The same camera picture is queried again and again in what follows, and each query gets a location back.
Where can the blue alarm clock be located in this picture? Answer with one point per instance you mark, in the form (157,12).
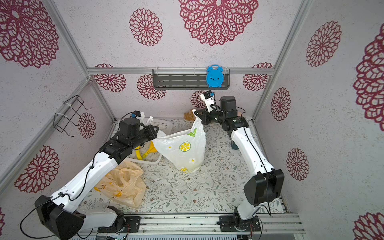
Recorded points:
(215,76)

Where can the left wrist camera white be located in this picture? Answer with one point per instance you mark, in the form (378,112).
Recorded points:
(136,114)

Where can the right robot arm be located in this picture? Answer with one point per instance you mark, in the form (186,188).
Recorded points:
(266,182)

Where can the dark green alarm clock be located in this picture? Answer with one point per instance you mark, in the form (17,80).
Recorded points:
(234,146)

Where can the beige plastic bag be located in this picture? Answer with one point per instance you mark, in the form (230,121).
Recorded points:
(124,184)

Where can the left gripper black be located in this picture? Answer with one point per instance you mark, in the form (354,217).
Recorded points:
(151,130)

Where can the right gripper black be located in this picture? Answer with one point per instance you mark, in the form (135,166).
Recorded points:
(205,115)

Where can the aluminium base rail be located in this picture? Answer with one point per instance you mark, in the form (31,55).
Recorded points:
(200,224)

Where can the black wire wall rack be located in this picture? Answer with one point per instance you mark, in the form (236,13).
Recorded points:
(62,120)

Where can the grey wall shelf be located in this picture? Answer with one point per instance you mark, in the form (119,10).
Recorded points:
(193,81)

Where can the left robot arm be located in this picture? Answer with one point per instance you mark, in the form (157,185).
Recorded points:
(58,212)

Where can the brown teddy bear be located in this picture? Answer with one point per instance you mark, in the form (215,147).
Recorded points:
(189,116)

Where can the white plastic bag lemon print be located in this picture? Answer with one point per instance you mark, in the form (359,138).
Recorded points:
(185,149)

